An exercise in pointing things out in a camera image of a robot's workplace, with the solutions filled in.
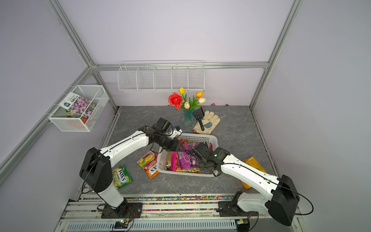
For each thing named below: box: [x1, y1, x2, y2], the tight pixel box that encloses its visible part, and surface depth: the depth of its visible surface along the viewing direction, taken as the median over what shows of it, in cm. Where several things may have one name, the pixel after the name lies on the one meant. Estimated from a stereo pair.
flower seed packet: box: [58, 91, 98, 119], surface depth 75 cm
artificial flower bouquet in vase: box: [168, 87, 206, 128], surface depth 88 cm
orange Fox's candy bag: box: [136, 150, 160, 179], surface depth 89 cm
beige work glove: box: [192, 110, 221, 135], surface depth 111 cm
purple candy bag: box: [178, 142, 200, 171], surface depth 80 cm
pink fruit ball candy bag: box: [177, 142, 200, 171], surface depth 80 cm
